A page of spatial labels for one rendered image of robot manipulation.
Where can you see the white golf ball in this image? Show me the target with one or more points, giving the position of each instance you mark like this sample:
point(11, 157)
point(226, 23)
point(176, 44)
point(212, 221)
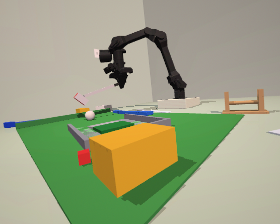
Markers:
point(89, 115)

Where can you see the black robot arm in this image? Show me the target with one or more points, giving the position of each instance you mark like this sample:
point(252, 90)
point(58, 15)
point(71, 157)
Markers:
point(160, 39)

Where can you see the green flat mat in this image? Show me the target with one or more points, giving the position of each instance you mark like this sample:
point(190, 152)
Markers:
point(83, 197)

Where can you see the red block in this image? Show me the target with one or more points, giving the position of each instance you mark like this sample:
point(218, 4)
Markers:
point(84, 157)

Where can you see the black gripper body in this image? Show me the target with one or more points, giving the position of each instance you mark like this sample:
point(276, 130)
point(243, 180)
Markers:
point(121, 69)

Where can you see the large orange block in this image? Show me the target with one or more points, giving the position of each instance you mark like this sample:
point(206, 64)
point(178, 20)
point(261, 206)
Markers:
point(125, 158)
point(80, 110)

